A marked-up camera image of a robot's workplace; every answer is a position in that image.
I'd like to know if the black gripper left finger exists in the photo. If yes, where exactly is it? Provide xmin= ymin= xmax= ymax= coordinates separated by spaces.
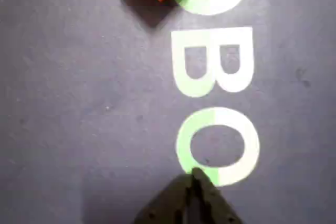
xmin=133 ymin=174 xmax=194 ymax=224

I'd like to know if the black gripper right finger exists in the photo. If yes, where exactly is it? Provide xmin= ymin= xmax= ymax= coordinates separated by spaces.
xmin=187 ymin=167 xmax=244 ymax=224

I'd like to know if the dark mat with WOWROBO print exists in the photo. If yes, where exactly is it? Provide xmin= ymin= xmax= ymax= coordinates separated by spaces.
xmin=0 ymin=0 xmax=336 ymax=224

